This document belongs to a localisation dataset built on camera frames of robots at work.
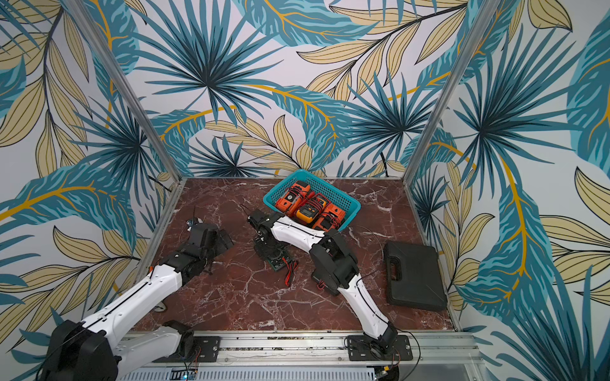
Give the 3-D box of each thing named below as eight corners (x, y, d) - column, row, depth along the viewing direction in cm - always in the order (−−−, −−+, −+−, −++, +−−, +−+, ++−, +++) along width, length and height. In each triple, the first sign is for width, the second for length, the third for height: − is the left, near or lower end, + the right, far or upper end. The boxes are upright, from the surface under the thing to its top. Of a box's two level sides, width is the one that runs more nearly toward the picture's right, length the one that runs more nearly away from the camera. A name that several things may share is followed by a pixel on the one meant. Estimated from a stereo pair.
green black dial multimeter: (273, 272, 90) (272, 269, 88) (266, 261, 93) (266, 257, 91) (291, 262, 93) (291, 258, 91) (284, 251, 96) (284, 247, 94)
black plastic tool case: (386, 303, 85) (391, 297, 80) (383, 247, 99) (387, 239, 94) (440, 312, 83) (449, 307, 78) (429, 254, 97) (436, 246, 92)
